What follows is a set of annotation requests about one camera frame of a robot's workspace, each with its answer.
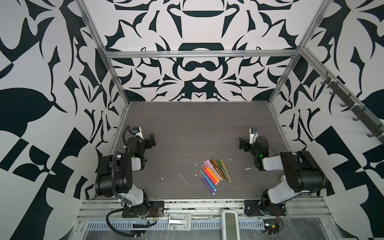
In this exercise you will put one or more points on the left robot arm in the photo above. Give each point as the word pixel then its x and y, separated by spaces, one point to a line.
pixel 115 171

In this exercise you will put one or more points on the dark tan pen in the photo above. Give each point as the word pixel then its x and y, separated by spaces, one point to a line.
pixel 219 168

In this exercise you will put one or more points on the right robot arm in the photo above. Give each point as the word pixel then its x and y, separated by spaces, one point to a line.
pixel 302 175

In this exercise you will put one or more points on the wall hook rail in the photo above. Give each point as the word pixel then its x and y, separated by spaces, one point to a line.
pixel 361 111

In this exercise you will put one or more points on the brown pen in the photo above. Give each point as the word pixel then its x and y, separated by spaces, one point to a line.
pixel 217 169

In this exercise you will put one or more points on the white latch bracket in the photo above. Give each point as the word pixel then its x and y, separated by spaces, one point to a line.
pixel 179 222

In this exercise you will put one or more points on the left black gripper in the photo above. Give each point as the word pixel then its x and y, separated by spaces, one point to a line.
pixel 149 142

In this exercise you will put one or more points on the green pen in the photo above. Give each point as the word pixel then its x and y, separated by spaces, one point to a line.
pixel 223 171

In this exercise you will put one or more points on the white handheld device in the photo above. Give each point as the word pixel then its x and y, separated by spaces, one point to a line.
pixel 230 225

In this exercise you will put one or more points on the red marker pen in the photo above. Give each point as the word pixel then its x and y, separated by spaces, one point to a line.
pixel 208 174

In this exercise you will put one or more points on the pink cream marker pen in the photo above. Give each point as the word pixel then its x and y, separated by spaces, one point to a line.
pixel 214 169

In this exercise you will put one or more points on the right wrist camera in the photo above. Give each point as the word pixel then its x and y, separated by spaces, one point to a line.
pixel 254 133

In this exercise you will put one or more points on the small circuit board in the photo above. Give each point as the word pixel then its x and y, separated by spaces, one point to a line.
pixel 274 228

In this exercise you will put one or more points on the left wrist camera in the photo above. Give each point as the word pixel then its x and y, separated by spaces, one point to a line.
pixel 137 132

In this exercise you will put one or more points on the lilac marker pen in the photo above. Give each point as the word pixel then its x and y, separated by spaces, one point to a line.
pixel 211 171

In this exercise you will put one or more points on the aluminium frame crossbar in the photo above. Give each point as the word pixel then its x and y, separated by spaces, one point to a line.
pixel 201 54

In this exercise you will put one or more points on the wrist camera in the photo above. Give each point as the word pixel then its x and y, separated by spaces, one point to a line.
pixel 137 132
pixel 254 133

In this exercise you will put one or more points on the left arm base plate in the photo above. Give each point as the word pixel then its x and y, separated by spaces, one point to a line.
pixel 148 210

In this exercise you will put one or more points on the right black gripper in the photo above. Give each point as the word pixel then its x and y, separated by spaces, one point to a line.
pixel 245 145

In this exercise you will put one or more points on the orange marker pen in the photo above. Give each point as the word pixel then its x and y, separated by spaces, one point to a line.
pixel 212 175

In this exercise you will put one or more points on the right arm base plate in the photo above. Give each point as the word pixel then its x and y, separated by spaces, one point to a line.
pixel 255 208

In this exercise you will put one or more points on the purple marker pen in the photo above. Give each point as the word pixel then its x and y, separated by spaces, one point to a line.
pixel 206 184

